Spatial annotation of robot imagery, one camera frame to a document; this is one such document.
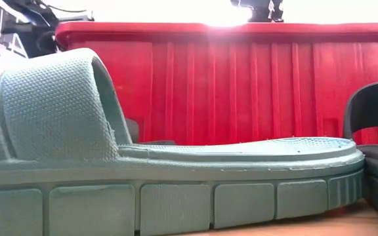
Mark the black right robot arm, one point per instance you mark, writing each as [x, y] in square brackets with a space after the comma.
[261, 11]

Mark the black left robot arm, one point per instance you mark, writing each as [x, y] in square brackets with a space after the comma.
[38, 26]

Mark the green rubber slide sandal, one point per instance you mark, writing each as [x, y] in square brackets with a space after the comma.
[61, 108]

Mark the red plastic bin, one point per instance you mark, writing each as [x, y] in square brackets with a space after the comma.
[241, 91]

